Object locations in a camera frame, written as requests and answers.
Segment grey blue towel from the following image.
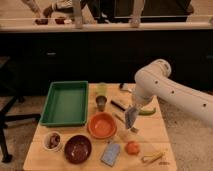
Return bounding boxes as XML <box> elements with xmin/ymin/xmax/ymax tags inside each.
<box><xmin>124</xmin><ymin>106</ymin><xmax>139</xmax><ymax>129</ymax></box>

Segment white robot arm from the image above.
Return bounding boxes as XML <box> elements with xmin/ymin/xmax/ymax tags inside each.
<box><xmin>132</xmin><ymin>59</ymin><xmax>213</xmax><ymax>127</ymax></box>

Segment small metal cup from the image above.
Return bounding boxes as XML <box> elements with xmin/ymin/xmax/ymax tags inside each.
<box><xmin>96</xmin><ymin>95</ymin><xmax>107</xmax><ymax>111</ymax></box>

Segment black rectangular brush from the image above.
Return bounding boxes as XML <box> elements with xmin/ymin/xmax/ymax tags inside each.
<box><xmin>110</xmin><ymin>100</ymin><xmax>128</xmax><ymax>111</ymax></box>

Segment orange bowl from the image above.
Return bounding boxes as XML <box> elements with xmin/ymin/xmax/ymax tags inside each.
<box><xmin>87</xmin><ymin>112</ymin><xmax>117</xmax><ymax>139</ymax></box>

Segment green plastic tray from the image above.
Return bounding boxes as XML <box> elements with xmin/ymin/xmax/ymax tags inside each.
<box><xmin>40</xmin><ymin>81</ymin><xmax>89</xmax><ymax>127</ymax></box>

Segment green cucumber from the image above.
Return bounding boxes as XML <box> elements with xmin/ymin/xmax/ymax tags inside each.
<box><xmin>139</xmin><ymin>107</ymin><xmax>156</xmax><ymax>116</ymax></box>

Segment metal fork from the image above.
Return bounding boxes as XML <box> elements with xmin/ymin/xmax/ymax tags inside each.
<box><xmin>113</xmin><ymin>113</ymin><xmax>139</xmax><ymax>134</ymax></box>

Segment blue sponge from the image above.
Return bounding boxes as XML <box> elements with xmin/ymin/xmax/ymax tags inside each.
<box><xmin>101</xmin><ymin>143</ymin><xmax>120</xmax><ymax>167</ymax></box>

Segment dark red bowl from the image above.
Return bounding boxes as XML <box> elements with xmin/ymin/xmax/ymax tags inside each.
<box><xmin>64</xmin><ymin>135</ymin><xmax>92</xmax><ymax>164</ymax></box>

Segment small white bowl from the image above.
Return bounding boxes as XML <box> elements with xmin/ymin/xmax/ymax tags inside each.
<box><xmin>43</xmin><ymin>131</ymin><xmax>63</xmax><ymax>152</ymax></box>

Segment brown bowl on counter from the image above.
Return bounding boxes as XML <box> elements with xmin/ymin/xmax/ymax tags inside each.
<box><xmin>55</xmin><ymin>17</ymin><xmax>66</xmax><ymax>24</ymax></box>

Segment red bowl on counter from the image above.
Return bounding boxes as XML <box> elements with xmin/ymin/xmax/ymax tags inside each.
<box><xmin>35</xmin><ymin>18</ymin><xmax>48</xmax><ymax>25</ymax></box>

